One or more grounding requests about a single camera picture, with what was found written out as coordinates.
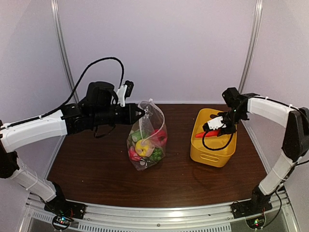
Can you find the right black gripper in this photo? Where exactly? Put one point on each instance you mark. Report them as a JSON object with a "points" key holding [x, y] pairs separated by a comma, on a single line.
{"points": [[228, 130]]}

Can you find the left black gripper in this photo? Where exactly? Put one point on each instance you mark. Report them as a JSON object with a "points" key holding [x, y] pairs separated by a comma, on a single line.
{"points": [[130, 118]]}

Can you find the orange toy carrot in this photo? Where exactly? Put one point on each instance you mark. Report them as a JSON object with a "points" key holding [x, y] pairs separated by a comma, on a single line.
{"points": [[207, 134]]}

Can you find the green toy apple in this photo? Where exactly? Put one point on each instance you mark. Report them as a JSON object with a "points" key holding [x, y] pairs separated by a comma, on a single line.
{"points": [[136, 136]]}

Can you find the clear zip top bag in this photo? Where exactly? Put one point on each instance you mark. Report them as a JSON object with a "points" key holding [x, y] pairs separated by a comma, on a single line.
{"points": [[148, 137]]}

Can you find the red toy pepper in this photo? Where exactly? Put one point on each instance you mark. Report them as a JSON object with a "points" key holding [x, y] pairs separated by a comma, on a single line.
{"points": [[160, 136]]}

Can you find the yellow toy lemon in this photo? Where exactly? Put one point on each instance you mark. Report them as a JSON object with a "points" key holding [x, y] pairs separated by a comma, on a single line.
{"points": [[143, 148]]}

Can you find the red toy apple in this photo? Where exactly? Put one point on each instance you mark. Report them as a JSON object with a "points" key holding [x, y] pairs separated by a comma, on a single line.
{"points": [[133, 156]]}

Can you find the green toy grapes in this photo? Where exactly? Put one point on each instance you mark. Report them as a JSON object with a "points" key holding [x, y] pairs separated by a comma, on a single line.
{"points": [[156, 154]]}

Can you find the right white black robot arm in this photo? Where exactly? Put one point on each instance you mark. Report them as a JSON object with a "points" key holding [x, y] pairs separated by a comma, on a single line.
{"points": [[294, 146]]}

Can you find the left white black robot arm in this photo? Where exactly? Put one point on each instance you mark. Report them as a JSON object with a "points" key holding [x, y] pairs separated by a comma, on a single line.
{"points": [[102, 105]]}

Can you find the yellow plastic basket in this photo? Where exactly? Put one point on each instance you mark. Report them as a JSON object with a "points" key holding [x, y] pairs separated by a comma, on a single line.
{"points": [[200, 154]]}

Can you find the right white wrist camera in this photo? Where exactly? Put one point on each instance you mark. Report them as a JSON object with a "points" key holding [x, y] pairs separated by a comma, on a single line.
{"points": [[212, 124]]}

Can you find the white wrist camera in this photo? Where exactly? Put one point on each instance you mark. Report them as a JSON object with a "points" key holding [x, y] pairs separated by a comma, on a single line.
{"points": [[212, 124], [124, 92]]}

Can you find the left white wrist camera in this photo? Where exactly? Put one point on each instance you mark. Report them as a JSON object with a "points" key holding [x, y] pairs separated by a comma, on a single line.
{"points": [[124, 92]]}

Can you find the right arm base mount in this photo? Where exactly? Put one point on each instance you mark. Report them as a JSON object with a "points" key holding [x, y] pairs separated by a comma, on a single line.
{"points": [[255, 205]]}

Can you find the aluminium front rail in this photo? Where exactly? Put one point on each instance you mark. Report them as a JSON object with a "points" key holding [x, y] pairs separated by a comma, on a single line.
{"points": [[103, 218]]}

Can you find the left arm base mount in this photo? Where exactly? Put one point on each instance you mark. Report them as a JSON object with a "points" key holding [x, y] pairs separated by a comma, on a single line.
{"points": [[60, 206]]}

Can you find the right aluminium frame post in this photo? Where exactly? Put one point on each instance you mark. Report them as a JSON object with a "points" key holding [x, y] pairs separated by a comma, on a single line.
{"points": [[257, 18]]}

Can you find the aluminium frame post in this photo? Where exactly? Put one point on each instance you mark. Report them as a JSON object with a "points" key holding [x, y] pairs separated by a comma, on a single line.
{"points": [[61, 43], [257, 18]]}

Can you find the left aluminium frame post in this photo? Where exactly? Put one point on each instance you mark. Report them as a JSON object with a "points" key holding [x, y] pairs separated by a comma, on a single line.
{"points": [[61, 43]]}

